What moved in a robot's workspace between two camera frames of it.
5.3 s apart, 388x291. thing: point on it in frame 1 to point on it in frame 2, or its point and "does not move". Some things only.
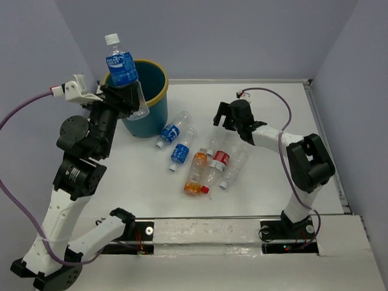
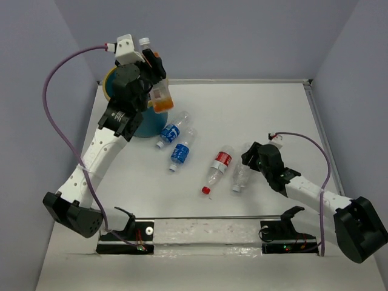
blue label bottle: (180, 151) does not move
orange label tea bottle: (193, 184) to (160, 91)
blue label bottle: (170, 132) does not move
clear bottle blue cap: (237, 163) to (241, 175)
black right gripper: (224, 109) to (247, 156)
